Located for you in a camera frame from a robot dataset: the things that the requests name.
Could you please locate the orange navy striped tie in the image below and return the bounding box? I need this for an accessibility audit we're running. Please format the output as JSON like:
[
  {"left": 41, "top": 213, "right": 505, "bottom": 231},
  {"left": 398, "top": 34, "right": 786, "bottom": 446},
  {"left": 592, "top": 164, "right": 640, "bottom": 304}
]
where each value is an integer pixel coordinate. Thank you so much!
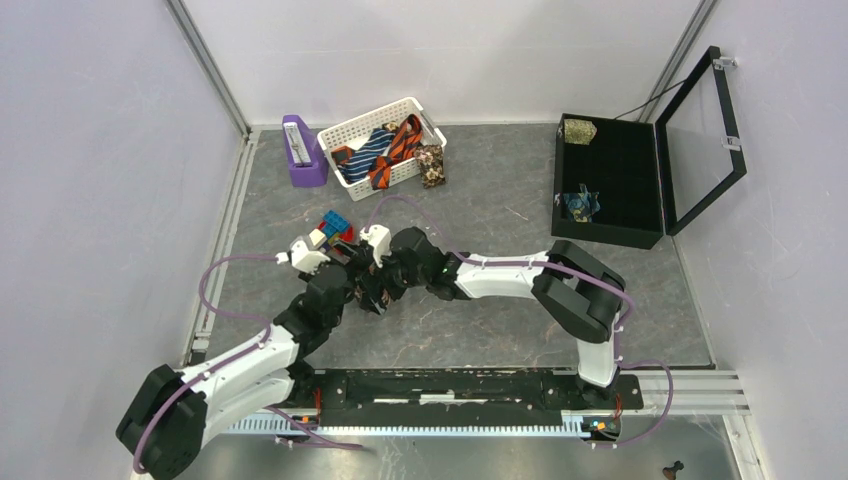
[{"left": 368, "top": 114, "right": 423, "bottom": 190}]

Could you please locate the gold rolled tie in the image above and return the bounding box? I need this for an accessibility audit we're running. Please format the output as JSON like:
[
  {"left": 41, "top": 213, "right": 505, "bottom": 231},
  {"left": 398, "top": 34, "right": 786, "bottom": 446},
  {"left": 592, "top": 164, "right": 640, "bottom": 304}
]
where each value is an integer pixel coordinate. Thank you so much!
[{"left": 562, "top": 118, "right": 598, "bottom": 146}]

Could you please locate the colourful toy block stack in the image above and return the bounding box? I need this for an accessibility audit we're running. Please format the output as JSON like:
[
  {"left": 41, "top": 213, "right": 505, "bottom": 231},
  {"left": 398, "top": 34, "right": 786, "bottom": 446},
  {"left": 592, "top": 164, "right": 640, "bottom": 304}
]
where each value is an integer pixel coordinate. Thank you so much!
[{"left": 307, "top": 210, "right": 356, "bottom": 254}]

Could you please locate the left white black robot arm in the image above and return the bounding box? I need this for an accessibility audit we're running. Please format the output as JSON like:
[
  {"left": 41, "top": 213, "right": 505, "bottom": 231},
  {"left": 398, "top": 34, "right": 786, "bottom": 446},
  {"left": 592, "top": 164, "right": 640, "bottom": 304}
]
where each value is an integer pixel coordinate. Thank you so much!
[{"left": 116, "top": 264, "right": 353, "bottom": 479}]

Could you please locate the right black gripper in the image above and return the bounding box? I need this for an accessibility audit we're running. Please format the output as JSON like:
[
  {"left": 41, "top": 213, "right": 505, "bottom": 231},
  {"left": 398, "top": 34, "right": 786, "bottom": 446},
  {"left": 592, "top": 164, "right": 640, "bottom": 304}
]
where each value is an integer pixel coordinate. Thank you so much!
[{"left": 356, "top": 250, "right": 429, "bottom": 316}]

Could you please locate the black pink floral tie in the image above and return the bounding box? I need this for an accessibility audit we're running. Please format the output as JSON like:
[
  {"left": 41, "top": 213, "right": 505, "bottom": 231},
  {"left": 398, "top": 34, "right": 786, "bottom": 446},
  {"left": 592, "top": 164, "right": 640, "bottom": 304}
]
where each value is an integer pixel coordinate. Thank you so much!
[{"left": 355, "top": 272, "right": 386, "bottom": 314}]

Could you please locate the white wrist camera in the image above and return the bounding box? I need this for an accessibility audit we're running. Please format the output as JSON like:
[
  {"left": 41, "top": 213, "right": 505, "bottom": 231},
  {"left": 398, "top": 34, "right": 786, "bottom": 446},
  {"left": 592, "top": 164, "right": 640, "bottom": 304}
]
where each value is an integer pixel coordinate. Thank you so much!
[
  {"left": 360, "top": 224, "right": 392, "bottom": 268},
  {"left": 275, "top": 237, "right": 331, "bottom": 274}
]

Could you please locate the blue patterned rolled tie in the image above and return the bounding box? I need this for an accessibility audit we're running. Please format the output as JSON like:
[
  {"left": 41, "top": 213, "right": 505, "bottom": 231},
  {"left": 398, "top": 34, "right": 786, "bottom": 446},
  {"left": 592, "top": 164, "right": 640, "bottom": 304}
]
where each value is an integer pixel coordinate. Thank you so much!
[{"left": 562, "top": 183, "right": 601, "bottom": 223}]

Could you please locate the small black floor object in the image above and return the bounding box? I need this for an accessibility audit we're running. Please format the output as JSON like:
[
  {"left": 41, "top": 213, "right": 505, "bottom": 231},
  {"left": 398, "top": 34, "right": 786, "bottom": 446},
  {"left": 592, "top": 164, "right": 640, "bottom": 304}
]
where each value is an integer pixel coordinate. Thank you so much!
[{"left": 662, "top": 461, "right": 685, "bottom": 480}]

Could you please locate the navy white striped tie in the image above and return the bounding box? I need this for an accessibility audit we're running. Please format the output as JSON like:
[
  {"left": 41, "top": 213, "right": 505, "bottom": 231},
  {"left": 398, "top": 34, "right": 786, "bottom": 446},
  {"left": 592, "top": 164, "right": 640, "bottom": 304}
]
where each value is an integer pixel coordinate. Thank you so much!
[{"left": 333, "top": 128, "right": 395, "bottom": 183}]

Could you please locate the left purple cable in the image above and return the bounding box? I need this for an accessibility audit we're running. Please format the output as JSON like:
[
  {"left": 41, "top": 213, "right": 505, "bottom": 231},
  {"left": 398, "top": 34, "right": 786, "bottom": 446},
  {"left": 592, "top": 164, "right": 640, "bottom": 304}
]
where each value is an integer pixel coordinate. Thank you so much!
[{"left": 132, "top": 254, "right": 366, "bottom": 475}]

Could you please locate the black tie display box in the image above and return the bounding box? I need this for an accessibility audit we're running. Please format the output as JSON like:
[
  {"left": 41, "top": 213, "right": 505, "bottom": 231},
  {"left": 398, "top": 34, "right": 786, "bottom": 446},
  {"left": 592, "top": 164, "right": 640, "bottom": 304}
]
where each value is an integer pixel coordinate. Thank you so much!
[{"left": 550, "top": 46, "right": 747, "bottom": 250}]

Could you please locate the white slotted cable duct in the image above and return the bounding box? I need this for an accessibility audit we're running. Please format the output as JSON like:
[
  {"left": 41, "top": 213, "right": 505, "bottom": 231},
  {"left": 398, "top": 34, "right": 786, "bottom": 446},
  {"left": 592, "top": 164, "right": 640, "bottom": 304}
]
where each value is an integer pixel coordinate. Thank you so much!
[{"left": 224, "top": 412, "right": 590, "bottom": 440}]

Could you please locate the white plastic basket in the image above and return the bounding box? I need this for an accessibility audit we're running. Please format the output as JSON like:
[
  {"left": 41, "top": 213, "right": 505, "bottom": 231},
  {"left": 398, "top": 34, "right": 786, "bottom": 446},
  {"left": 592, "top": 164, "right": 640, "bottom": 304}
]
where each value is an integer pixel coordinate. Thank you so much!
[{"left": 318, "top": 97, "right": 447, "bottom": 201}]

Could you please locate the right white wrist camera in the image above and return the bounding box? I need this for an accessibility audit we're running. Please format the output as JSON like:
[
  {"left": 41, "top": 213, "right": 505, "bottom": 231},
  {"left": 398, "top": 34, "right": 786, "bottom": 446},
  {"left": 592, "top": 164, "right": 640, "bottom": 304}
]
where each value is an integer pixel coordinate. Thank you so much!
[{"left": 360, "top": 224, "right": 392, "bottom": 268}]

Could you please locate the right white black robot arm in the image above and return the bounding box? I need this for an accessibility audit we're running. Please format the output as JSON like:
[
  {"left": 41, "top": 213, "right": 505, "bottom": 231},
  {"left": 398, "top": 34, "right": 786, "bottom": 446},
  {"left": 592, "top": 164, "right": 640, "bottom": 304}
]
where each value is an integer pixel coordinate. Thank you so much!
[{"left": 360, "top": 225, "right": 628, "bottom": 408}]

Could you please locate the purple metronome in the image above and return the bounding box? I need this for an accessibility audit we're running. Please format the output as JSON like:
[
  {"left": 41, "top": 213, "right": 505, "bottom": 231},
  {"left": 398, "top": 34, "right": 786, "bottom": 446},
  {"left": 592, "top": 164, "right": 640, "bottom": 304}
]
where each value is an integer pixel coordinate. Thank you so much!
[{"left": 282, "top": 115, "right": 329, "bottom": 188}]

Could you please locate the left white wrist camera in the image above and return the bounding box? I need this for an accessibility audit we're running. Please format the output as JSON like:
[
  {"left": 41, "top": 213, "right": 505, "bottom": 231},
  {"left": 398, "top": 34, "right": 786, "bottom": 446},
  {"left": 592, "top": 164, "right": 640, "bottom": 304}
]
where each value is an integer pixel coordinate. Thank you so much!
[{"left": 275, "top": 237, "right": 331, "bottom": 274}]

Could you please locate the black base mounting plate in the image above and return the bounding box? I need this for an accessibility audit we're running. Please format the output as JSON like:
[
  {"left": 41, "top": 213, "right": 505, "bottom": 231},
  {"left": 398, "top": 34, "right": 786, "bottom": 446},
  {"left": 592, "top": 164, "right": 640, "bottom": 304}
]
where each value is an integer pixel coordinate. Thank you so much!
[{"left": 279, "top": 368, "right": 644, "bottom": 427}]

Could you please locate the brown floral tie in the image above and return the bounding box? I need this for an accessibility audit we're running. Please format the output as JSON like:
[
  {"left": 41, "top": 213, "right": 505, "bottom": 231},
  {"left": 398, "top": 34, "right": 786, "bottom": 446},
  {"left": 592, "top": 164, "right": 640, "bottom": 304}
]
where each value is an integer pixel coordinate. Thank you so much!
[{"left": 414, "top": 145, "right": 446, "bottom": 188}]

